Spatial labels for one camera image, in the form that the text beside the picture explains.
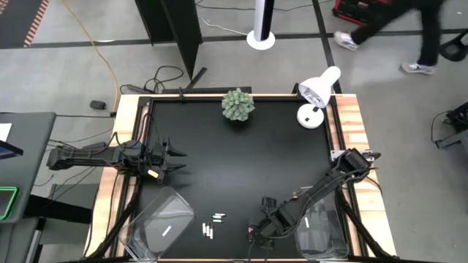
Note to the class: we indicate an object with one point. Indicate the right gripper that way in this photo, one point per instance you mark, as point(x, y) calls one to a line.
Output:
point(276, 221)

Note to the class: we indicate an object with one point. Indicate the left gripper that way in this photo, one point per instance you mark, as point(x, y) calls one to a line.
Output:
point(158, 159)

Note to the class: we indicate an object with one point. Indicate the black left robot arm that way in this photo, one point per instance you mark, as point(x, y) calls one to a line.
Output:
point(84, 157)

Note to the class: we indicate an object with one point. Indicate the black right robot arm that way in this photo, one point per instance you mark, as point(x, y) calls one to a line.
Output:
point(321, 190)

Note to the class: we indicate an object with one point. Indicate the black copper-top AA battery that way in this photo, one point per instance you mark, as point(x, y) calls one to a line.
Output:
point(251, 231)

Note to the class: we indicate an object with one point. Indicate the clear plastic bin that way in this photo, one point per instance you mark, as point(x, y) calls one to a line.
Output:
point(323, 241)
point(161, 223)

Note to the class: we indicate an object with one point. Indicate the black flat floor bar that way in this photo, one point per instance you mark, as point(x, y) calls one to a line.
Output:
point(212, 90)

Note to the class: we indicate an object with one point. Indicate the green potted succulent plant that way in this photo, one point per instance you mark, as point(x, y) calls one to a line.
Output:
point(237, 105)

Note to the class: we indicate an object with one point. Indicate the black power adapter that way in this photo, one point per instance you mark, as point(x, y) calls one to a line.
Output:
point(98, 105)

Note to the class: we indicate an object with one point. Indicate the black partition panel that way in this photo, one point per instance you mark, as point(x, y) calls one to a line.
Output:
point(175, 29)

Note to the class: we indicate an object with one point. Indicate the grey desk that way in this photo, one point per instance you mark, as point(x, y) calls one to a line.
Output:
point(29, 164)

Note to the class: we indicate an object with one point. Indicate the white desk lamp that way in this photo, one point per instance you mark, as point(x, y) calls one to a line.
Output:
point(316, 93)

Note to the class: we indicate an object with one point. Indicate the white and black pole stand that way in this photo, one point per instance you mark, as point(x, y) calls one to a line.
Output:
point(260, 38)

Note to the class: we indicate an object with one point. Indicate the green-edged tray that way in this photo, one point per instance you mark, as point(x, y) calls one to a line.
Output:
point(14, 202)

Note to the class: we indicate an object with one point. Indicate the blue-screen tablet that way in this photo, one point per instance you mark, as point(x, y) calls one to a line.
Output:
point(9, 150)

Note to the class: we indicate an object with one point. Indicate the white paper sheet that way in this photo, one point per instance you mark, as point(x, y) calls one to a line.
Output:
point(4, 132)

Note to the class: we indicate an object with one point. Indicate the black orange-edged floor mat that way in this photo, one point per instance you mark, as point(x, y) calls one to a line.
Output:
point(18, 18)

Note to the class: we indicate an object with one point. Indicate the black equipment box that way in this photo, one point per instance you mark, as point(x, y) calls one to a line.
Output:
point(459, 118)

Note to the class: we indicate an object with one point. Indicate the red and black toolbox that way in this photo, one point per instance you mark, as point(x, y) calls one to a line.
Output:
point(351, 11)

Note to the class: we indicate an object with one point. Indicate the person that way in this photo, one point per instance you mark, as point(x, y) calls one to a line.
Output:
point(428, 36)

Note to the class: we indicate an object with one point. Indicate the black round stand base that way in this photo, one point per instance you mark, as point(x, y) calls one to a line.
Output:
point(456, 48)

